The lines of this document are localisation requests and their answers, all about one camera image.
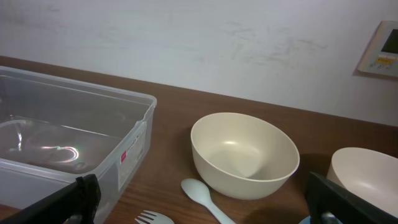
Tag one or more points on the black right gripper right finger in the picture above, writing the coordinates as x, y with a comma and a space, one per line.
327, 202

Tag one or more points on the cream bowl far right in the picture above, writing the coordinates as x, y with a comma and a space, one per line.
369, 174

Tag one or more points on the cream bowl near container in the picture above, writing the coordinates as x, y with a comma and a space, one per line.
242, 156

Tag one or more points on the white plastic spoon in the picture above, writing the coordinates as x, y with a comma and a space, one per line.
199, 193

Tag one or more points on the beige wall control panel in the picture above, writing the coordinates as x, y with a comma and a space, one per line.
380, 57

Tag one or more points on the blue bowl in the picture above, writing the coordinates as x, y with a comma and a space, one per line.
306, 220

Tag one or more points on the clear plastic storage container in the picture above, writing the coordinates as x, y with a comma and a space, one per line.
54, 130

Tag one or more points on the white plastic fork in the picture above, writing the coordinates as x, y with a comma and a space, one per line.
150, 217

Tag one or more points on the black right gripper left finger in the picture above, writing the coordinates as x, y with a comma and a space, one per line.
75, 203

